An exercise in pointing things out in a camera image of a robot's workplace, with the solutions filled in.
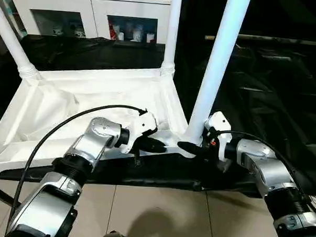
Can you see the white glass door cabinet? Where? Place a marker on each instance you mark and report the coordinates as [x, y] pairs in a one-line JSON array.
[[100, 5]]

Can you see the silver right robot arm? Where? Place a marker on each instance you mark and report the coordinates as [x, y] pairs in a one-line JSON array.
[[271, 170]]

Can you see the black frame strut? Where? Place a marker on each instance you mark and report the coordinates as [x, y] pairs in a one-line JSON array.
[[0, 193]]

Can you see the white plastic table top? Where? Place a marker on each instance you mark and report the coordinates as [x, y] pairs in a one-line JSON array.
[[96, 89]]

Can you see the black work mat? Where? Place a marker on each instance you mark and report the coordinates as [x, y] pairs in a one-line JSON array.
[[266, 102]]

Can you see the small yellow label tag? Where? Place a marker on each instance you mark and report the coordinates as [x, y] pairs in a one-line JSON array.
[[210, 37]]

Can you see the red white bottle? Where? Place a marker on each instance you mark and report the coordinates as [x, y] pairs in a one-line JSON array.
[[113, 32]]

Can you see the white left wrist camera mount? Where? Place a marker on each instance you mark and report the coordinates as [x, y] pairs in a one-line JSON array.
[[144, 123]]

